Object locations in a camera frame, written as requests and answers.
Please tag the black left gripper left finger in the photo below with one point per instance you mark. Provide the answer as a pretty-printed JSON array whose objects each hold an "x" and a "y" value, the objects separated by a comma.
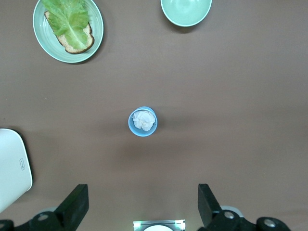
[{"x": 74, "y": 204}]

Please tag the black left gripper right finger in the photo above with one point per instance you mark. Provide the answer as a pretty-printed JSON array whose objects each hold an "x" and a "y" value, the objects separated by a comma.
[{"x": 208, "y": 204}]

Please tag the blue cup holding paper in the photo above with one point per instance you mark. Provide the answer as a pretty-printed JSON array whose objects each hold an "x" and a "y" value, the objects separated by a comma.
[{"x": 142, "y": 133}]

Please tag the white paper ball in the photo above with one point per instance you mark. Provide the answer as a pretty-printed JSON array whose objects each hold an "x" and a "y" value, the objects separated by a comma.
[{"x": 144, "y": 120}]

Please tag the white toaster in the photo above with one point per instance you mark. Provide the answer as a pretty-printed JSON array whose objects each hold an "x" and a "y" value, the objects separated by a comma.
[{"x": 12, "y": 168}]

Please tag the brown bread slice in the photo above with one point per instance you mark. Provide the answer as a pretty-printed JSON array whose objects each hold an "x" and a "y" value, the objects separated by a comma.
[{"x": 87, "y": 44}]

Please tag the light green plate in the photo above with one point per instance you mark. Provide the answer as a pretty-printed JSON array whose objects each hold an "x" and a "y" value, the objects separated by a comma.
[{"x": 96, "y": 26}]

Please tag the green lettuce leaf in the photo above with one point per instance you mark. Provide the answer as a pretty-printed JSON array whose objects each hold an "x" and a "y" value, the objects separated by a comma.
[{"x": 68, "y": 21}]

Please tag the light green bowl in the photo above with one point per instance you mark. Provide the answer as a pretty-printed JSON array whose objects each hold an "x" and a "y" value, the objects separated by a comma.
[{"x": 186, "y": 12}]

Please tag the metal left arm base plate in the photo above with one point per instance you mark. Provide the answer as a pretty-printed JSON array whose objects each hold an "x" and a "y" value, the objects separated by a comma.
[{"x": 139, "y": 223}]

